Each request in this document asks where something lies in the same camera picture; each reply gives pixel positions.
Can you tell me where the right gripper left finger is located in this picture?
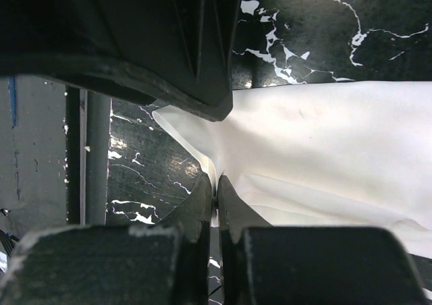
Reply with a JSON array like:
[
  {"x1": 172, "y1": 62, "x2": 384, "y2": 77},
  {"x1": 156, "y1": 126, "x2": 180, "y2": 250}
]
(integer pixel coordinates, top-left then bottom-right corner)
[{"x1": 1, "y1": 175, "x2": 212, "y2": 304}]

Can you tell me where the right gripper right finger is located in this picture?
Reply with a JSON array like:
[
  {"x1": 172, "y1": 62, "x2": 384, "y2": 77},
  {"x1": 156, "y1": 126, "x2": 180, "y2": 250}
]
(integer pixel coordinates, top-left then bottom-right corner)
[{"x1": 217, "y1": 176, "x2": 428, "y2": 304}]

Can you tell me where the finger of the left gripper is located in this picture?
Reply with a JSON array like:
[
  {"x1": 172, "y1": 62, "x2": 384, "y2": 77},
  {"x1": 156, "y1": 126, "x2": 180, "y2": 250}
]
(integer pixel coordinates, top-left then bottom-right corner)
[{"x1": 1, "y1": 0, "x2": 240, "y2": 121}]

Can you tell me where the white underwear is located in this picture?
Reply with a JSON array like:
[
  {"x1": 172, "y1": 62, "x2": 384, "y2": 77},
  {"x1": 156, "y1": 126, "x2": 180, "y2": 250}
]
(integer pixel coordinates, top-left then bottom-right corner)
[{"x1": 153, "y1": 82, "x2": 431, "y2": 258}]

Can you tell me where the aluminium front rail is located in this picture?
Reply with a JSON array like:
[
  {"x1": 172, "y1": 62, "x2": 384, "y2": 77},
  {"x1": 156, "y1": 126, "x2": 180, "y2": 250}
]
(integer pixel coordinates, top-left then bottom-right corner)
[{"x1": 1, "y1": 76, "x2": 111, "y2": 237}]

